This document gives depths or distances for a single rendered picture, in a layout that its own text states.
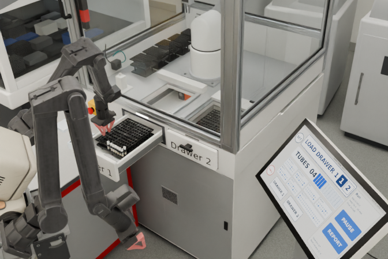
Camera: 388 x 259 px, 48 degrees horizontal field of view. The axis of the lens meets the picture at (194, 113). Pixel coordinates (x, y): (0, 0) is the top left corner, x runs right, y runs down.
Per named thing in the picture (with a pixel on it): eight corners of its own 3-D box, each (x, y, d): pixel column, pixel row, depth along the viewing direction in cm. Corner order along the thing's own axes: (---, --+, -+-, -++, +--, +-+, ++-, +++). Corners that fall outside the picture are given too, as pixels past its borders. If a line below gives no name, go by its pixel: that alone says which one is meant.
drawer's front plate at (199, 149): (215, 171, 200) (215, 152, 194) (167, 148, 215) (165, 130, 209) (217, 169, 201) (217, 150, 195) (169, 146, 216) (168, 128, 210)
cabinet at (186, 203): (232, 288, 241) (235, 181, 197) (104, 208, 295) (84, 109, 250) (308, 190, 304) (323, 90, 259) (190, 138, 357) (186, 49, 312)
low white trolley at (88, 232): (69, 303, 237) (37, 203, 194) (4, 248, 269) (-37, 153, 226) (142, 235, 275) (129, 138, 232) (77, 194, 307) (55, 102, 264)
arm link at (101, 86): (72, 42, 149) (93, 64, 147) (85, 33, 150) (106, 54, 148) (91, 89, 189) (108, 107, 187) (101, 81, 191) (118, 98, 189)
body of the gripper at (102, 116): (90, 122, 196) (88, 108, 192) (107, 111, 203) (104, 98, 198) (100, 127, 193) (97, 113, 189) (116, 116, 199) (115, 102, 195)
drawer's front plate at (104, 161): (117, 182, 196) (114, 164, 190) (74, 158, 211) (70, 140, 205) (119, 180, 197) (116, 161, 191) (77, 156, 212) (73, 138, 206)
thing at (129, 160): (116, 176, 197) (115, 166, 193) (79, 155, 210) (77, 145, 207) (173, 133, 223) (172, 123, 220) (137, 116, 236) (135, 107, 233)
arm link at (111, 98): (94, 83, 185) (108, 97, 183) (114, 72, 192) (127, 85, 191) (89, 99, 194) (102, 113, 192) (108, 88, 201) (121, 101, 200)
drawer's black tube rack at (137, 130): (123, 163, 204) (121, 152, 200) (97, 149, 213) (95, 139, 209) (155, 139, 218) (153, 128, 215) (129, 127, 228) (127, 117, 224)
